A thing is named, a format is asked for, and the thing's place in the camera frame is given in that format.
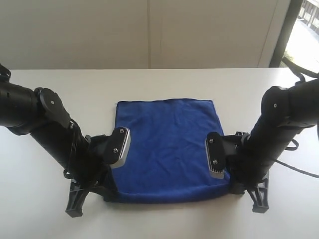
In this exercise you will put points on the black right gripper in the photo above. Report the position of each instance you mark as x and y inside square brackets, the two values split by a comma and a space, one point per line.
[248, 160]

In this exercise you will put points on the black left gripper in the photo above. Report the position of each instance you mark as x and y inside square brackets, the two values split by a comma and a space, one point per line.
[86, 165]

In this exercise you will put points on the blue towel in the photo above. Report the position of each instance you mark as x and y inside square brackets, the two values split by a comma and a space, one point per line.
[167, 160]

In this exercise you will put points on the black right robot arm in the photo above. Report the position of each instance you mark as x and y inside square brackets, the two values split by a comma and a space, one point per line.
[285, 112]

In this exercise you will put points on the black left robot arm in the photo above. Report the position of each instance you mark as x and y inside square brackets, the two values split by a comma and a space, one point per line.
[41, 114]

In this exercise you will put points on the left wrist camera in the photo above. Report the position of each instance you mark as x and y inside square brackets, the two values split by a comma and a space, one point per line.
[117, 147]

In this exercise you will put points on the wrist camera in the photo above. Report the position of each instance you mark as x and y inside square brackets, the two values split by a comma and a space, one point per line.
[215, 155]
[117, 147]

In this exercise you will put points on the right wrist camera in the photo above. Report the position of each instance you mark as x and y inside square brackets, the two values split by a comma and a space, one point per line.
[215, 155]

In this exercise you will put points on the dark window frame post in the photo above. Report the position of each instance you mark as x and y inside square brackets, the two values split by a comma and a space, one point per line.
[287, 27]

